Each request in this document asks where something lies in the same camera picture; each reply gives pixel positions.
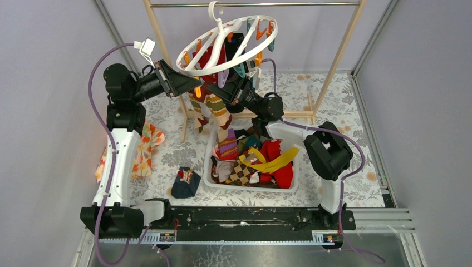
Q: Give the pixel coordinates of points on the brown striped sock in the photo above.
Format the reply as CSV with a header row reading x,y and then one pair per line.
x,y
201,112

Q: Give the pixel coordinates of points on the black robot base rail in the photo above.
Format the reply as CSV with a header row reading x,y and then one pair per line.
x,y
296,218

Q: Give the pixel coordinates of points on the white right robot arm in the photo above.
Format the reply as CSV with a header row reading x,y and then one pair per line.
x,y
328,150

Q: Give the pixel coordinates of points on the argyle brown yellow sock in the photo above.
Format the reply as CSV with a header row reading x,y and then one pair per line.
x,y
240,174

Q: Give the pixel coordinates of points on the multicolour striped long sock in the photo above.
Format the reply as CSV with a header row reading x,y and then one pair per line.
x,y
218,109

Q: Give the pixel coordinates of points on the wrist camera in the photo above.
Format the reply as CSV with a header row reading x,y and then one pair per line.
x,y
146,48
254,73

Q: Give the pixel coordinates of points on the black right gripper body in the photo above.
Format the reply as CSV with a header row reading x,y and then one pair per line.
x,y
249,99

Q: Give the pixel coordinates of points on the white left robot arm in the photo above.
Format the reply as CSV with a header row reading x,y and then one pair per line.
x,y
111,214

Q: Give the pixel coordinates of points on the navy blue sock bundle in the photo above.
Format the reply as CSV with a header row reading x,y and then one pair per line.
x,y
185,184

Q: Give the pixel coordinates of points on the purple striped sock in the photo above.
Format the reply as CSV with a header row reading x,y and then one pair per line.
x,y
228,148

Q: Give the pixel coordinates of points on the white round clip hanger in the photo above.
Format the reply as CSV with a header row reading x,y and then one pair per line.
x,y
206,54

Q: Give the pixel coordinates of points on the black hanging sock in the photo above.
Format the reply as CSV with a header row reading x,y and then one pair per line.
x,y
230,49

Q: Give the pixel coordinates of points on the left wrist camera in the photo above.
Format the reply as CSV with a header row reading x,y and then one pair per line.
x,y
146,48

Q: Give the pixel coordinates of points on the orange floral cloth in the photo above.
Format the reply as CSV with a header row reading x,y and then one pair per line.
x,y
151,138

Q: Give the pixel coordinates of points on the red sock in bin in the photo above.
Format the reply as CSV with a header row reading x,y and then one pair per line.
x,y
284,176

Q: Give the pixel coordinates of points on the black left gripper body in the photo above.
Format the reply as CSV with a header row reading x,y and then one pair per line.
x,y
163,78

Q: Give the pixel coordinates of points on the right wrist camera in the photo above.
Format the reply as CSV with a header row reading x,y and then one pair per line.
x,y
254,73

